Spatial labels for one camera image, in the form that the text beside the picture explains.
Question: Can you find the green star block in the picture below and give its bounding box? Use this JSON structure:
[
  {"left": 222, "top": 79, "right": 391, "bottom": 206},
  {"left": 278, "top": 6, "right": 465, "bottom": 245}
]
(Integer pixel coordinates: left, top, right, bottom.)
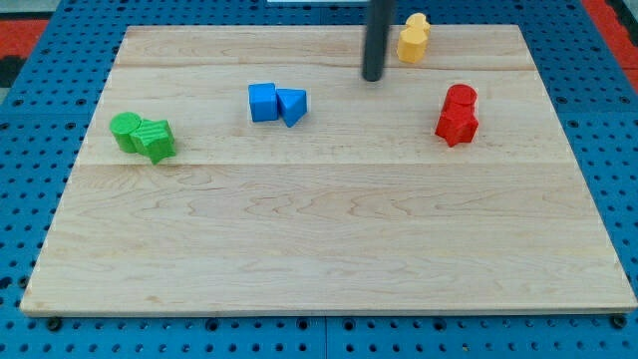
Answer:
[{"left": 131, "top": 120, "right": 176, "bottom": 165}]

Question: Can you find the green cylinder block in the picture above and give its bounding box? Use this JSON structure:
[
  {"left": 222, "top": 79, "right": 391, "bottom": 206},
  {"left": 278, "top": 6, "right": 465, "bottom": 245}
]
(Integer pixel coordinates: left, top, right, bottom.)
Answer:
[{"left": 109, "top": 112, "right": 142, "bottom": 154}]

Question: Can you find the red cylinder block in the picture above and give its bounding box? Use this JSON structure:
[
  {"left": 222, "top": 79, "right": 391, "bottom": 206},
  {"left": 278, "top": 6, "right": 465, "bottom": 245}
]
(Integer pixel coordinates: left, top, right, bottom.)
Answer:
[{"left": 442, "top": 84, "right": 478, "bottom": 112}]

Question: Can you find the yellow heart block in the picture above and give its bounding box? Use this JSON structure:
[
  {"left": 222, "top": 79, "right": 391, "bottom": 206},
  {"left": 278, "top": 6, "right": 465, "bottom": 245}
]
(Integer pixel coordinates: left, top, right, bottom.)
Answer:
[{"left": 405, "top": 13, "right": 431, "bottom": 36}]

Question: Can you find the yellow hexagon block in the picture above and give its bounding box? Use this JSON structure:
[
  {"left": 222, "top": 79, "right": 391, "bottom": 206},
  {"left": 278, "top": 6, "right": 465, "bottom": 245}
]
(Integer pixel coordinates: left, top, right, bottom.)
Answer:
[{"left": 397, "top": 27, "right": 429, "bottom": 64}]

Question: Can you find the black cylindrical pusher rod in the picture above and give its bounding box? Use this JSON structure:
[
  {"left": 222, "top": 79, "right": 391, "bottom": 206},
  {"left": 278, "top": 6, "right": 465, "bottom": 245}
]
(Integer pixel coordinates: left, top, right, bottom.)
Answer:
[{"left": 361, "top": 0, "right": 396, "bottom": 82}]

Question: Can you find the blue triangle block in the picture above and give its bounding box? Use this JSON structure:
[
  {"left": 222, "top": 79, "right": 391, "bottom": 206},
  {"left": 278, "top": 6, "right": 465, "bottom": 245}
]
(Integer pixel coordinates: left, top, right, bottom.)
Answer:
[{"left": 276, "top": 88, "right": 308, "bottom": 128}]

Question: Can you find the wooden board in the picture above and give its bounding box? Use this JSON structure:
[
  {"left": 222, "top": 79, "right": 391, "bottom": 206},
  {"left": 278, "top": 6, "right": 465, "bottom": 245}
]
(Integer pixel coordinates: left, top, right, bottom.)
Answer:
[{"left": 21, "top": 25, "right": 637, "bottom": 317}]

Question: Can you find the red star block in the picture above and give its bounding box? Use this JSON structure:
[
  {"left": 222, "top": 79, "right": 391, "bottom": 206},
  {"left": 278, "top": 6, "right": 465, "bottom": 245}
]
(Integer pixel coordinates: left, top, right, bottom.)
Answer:
[{"left": 435, "top": 104, "right": 479, "bottom": 147}]

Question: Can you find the blue cube block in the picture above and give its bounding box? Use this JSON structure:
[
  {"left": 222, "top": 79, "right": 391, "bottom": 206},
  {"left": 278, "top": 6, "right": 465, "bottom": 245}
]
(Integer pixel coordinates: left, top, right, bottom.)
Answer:
[{"left": 248, "top": 83, "right": 279, "bottom": 122}]

